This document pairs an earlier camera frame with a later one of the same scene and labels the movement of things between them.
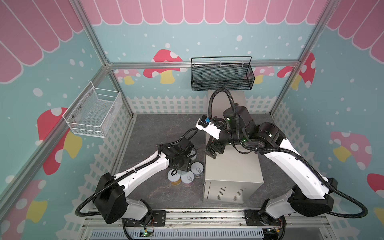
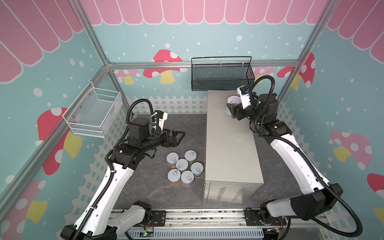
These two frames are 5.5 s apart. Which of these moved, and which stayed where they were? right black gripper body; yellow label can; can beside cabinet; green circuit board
Moved: right black gripper body
Stayed: can beside cabinet; green circuit board; yellow label can
